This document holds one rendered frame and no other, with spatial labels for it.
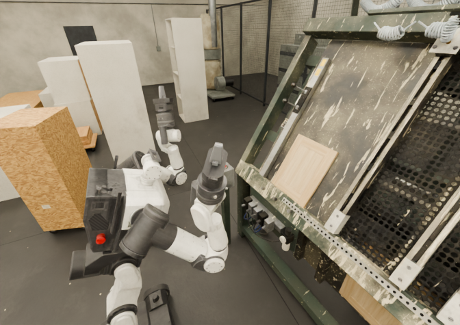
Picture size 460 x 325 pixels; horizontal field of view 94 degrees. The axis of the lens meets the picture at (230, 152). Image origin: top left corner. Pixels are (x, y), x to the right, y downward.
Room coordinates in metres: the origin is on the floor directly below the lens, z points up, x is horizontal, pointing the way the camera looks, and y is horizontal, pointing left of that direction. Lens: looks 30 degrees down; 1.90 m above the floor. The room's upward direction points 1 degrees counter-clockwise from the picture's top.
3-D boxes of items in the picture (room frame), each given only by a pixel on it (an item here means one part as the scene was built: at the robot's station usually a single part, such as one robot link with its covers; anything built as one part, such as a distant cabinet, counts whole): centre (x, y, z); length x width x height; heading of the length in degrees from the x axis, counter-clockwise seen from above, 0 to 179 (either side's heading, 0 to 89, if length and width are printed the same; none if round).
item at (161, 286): (0.90, 0.60, 0.10); 0.20 x 0.05 x 0.20; 116
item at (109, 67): (3.22, 1.61, 0.88); 0.90 x 0.60 x 1.75; 24
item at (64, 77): (4.40, 3.09, 1.08); 0.80 x 0.58 x 0.72; 24
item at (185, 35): (5.02, 0.87, 1.03); 0.60 x 0.58 x 2.05; 24
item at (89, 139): (3.55, 2.74, 0.15); 0.61 x 0.51 x 0.31; 24
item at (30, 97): (5.05, 5.04, 0.22); 2.46 x 1.04 x 0.44; 24
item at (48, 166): (1.82, 1.78, 0.63); 0.50 x 0.42 x 1.25; 7
